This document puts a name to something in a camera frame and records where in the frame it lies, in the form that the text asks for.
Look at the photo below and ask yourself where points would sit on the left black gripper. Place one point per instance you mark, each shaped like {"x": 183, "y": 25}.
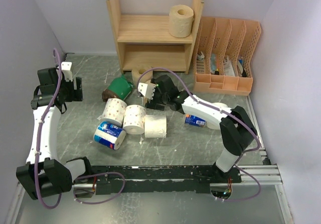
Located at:
{"x": 75, "y": 95}

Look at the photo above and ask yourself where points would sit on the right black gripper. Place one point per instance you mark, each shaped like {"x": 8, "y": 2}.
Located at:
{"x": 154, "y": 103}

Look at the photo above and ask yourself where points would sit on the beige paper roll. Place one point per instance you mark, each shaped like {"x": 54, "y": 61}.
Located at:
{"x": 181, "y": 18}
{"x": 138, "y": 71}
{"x": 150, "y": 83}

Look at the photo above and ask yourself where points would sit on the green brown paper roll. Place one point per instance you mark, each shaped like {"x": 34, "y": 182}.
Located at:
{"x": 119, "y": 88}

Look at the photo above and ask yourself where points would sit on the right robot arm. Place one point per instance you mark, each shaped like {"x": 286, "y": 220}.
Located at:
{"x": 236, "y": 128}

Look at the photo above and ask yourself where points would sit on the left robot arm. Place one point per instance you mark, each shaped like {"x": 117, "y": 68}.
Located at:
{"x": 43, "y": 174}

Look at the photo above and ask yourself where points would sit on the wooden two-tier shelf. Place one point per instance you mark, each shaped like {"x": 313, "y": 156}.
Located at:
{"x": 145, "y": 39}

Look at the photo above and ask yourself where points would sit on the plain white roll centre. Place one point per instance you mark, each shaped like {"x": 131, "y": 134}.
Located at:
{"x": 155, "y": 126}

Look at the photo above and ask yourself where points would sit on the plain white roll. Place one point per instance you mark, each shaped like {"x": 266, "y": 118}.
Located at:
{"x": 155, "y": 126}
{"x": 215, "y": 126}

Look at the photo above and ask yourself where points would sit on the pink dotted roll right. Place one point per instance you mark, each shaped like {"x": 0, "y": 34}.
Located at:
{"x": 134, "y": 119}

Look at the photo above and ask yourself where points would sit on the pink dotted roll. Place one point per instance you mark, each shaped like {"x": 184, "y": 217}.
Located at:
{"x": 114, "y": 112}
{"x": 134, "y": 119}

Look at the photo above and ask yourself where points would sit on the blue wrapped roll right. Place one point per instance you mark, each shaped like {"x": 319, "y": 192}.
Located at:
{"x": 194, "y": 121}

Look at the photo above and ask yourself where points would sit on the blue wrapped roll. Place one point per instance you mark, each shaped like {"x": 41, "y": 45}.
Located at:
{"x": 109, "y": 135}
{"x": 194, "y": 121}

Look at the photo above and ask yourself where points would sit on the pink dotted roll left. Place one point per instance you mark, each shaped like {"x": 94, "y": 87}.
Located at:
{"x": 114, "y": 112}

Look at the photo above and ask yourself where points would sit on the blue wrapped roll left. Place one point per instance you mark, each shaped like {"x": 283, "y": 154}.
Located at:
{"x": 109, "y": 135}

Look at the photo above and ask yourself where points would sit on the plain white roll right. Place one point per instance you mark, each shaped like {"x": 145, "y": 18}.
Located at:
{"x": 215, "y": 126}

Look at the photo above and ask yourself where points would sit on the white item in organizer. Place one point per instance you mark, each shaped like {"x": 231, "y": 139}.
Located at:
{"x": 200, "y": 56}

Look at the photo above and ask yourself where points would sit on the blue item in organizer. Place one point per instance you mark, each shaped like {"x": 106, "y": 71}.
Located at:
{"x": 213, "y": 64}

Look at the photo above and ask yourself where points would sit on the papers in organizer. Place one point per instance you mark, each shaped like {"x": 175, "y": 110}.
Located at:
{"x": 228, "y": 67}

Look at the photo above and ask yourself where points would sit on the orange plastic file organizer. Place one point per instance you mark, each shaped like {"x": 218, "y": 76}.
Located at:
{"x": 225, "y": 37}

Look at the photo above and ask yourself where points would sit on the dark items in organizer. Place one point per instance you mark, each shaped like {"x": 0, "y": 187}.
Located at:
{"x": 240, "y": 67}

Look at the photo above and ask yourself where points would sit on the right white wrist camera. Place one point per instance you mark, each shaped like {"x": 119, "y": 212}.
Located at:
{"x": 146, "y": 90}

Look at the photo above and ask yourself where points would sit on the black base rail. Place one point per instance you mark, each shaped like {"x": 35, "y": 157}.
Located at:
{"x": 146, "y": 179}

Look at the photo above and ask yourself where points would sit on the aluminium extrusion rail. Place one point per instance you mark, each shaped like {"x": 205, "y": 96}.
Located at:
{"x": 257, "y": 163}

